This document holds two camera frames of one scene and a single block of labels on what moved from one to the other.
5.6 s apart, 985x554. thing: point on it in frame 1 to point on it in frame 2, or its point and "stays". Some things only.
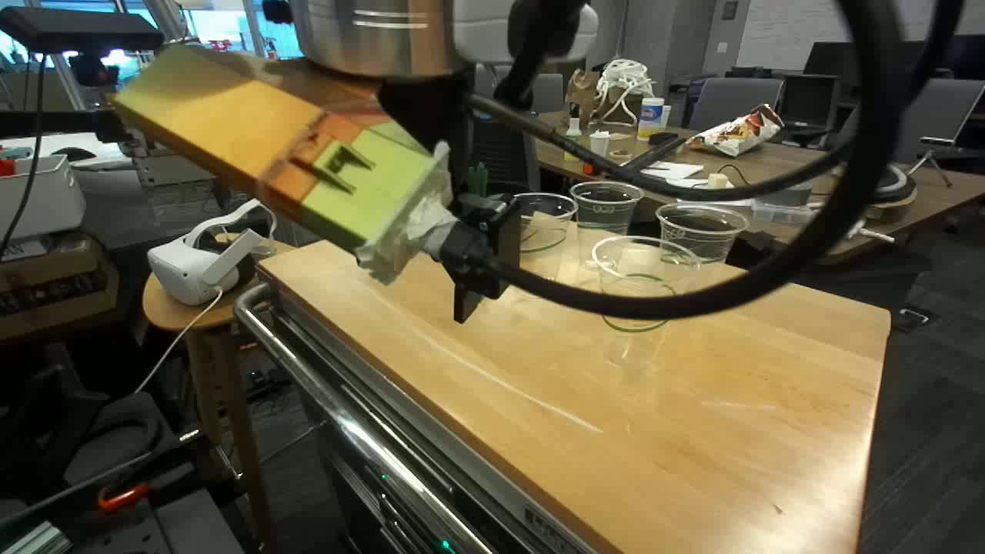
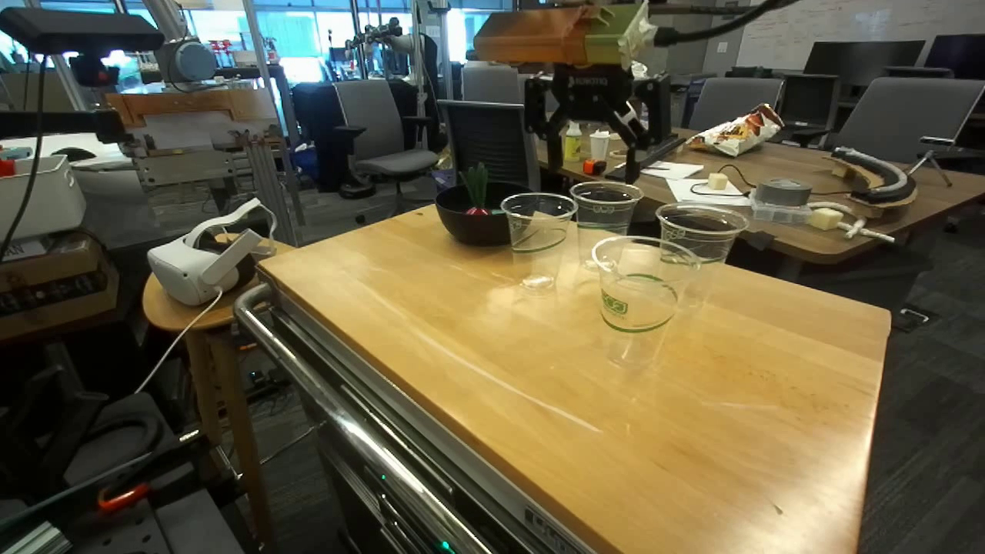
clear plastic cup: (699, 230) stays
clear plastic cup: (542, 219) stays
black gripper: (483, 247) to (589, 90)
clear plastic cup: (606, 206) stays
